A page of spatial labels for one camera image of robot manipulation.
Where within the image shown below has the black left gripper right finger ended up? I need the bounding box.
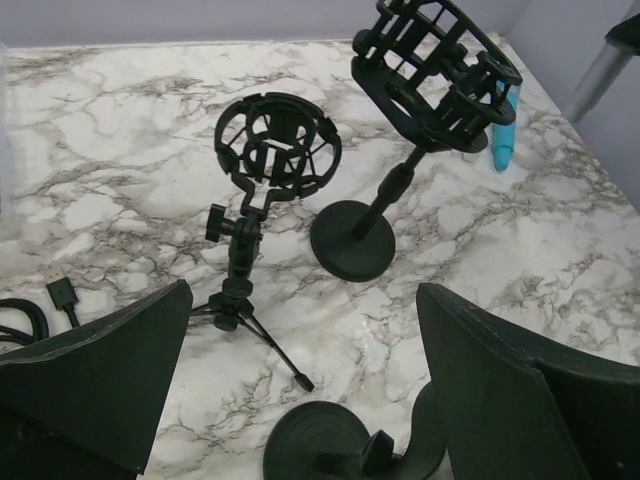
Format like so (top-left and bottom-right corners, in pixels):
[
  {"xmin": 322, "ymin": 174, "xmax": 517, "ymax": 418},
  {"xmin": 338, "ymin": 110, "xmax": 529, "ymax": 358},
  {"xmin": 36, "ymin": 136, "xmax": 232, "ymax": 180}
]
[{"xmin": 416, "ymin": 283, "xmax": 639, "ymax": 479}]

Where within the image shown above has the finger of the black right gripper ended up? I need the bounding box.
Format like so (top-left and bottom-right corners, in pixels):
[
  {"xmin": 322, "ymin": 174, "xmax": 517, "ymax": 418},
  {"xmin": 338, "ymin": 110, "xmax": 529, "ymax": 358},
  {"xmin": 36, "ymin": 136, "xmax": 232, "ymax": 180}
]
[{"xmin": 606, "ymin": 13, "xmax": 640, "ymax": 56}]

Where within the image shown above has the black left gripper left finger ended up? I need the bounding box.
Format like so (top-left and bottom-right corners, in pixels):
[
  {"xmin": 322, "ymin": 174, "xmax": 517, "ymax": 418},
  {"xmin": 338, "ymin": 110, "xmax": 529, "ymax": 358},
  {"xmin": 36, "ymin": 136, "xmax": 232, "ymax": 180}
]
[{"xmin": 1, "ymin": 280, "xmax": 193, "ymax": 476}]

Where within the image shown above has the silver microphone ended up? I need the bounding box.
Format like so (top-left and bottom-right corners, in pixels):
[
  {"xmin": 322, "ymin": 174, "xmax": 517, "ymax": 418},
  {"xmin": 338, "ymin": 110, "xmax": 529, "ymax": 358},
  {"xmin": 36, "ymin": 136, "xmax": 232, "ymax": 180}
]
[{"xmin": 563, "ymin": 43, "xmax": 634, "ymax": 123}]

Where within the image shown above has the blue microphone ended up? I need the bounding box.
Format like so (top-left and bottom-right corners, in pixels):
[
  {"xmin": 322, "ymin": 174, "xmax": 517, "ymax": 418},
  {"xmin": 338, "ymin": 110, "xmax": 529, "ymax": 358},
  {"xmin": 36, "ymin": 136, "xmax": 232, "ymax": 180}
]
[{"xmin": 491, "ymin": 86, "xmax": 520, "ymax": 172}]

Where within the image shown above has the black tall round-base stand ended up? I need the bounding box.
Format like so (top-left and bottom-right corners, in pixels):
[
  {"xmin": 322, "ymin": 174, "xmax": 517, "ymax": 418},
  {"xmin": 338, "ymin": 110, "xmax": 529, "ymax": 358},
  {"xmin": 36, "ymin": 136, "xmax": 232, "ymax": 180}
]
[{"xmin": 310, "ymin": 0, "xmax": 522, "ymax": 282}]

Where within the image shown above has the black short clip stand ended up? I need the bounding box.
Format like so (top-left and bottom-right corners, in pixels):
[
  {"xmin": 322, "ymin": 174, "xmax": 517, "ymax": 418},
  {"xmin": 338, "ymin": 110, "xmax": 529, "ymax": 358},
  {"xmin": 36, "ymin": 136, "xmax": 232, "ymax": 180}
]
[{"xmin": 262, "ymin": 379, "xmax": 451, "ymax": 480}]

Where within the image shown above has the black tripod shock-mount stand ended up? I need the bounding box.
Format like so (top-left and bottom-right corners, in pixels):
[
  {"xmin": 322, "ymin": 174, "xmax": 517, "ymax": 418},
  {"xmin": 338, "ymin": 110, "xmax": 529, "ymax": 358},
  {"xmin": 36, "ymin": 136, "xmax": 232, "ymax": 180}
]
[{"xmin": 191, "ymin": 92, "xmax": 342, "ymax": 392}]

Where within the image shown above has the black coiled cable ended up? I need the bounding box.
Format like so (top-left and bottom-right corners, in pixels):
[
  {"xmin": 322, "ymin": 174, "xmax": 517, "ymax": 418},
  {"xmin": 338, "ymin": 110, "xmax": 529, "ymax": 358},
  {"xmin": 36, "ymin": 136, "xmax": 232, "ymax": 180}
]
[{"xmin": 0, "ymin": 266, "xmax": 81, "ymax": 346}]

